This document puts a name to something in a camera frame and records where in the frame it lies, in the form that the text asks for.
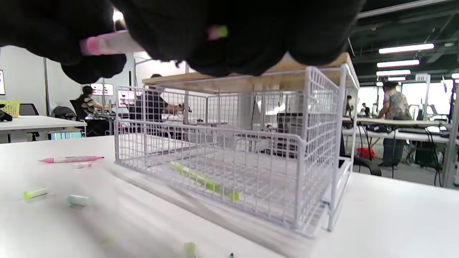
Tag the person's right hand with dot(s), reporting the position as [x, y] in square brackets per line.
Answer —
[251, 28]

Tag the pink double-ended highlighter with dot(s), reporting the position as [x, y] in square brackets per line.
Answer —
[71, 159]
[111, 43]

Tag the yellow-green double-ended highlighter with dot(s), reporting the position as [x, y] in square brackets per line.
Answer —
[208, 184]

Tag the yellow-green highlighter cap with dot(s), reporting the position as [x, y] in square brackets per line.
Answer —
[189, 250]
[36, 194]

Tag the teal highlighter cap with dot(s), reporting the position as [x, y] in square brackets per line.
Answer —
[78, 200]

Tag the computer monitor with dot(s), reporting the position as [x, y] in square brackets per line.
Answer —
[102, 89]
[125, 98]

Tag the ceiling light bar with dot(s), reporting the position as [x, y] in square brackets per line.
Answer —
[393, 72]
[407, 48]
[398, 63]

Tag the red bag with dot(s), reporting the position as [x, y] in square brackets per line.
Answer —
[365, 153]

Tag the white desk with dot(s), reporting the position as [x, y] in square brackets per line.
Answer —
[394, 122]
[36, 123]

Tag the black backpack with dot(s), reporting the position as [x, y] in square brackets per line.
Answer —
[64, 113]

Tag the yellow plastic basket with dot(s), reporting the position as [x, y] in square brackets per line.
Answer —
[10, 109]

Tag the aluminium profile post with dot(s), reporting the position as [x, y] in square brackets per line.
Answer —
[450, 143]

